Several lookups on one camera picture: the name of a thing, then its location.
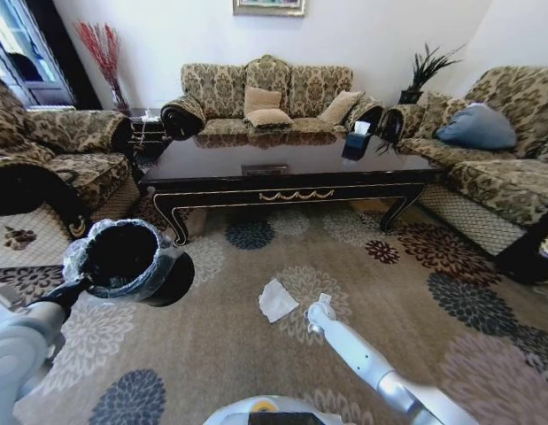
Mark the red dried branches vase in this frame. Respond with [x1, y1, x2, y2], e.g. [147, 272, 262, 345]
[73, 19, 132, 117]

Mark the black round trash bin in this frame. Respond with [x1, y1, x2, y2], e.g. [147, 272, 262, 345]
[78, 220, 196, 308]

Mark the patterned sofa with lattice base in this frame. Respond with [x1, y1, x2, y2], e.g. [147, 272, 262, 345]
[382, 65, 548, 285]

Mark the floral patterned rug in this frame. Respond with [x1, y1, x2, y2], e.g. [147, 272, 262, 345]
[0, 194, 548, 425]

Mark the clear plastic bin liner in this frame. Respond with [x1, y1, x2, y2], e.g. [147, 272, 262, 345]
[61, 218, 182, 302]

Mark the patterned armchair with dark armrests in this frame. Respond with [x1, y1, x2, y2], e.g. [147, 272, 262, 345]
[0, 69, 143, 269]

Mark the dark tissue box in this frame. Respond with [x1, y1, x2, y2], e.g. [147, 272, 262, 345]
[341, 120, 373, 161]

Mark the black glossy coffee table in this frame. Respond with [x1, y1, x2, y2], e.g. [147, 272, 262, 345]
[138, 128, 444, 247]

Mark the patterned three-seat sofa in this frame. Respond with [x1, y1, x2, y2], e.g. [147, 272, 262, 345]
[159, 54, 386, 139]

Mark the square beige cushion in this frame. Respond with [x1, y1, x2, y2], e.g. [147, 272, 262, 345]
[243, 85, 284, 117]

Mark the green potted plant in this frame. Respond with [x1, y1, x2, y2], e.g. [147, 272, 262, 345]
[397, 42, 468, 106]

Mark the blue cushion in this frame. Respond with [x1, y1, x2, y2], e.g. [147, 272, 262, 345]
[436, 103, 519, 152]

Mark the dark side table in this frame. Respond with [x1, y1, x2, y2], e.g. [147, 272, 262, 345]
[126, 107, 169, 157]

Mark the framed wall picture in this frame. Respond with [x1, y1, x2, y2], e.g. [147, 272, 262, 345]
[232, 0, 307, 19]

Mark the dark framed window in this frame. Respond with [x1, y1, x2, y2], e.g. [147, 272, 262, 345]
[0, 0, 103, 112]

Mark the crumpled white paper trash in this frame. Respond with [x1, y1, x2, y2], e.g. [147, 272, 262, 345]
[257, 278, 300, 325]

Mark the beige textured cushion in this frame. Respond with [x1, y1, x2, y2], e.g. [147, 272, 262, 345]
[317, 89, 367, 126]

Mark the flat beige cushion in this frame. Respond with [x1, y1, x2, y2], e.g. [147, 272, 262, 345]
[245, 107, 294, 130]

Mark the white robot front shell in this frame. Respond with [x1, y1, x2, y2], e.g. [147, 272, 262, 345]
[204, 395, 342, 425]

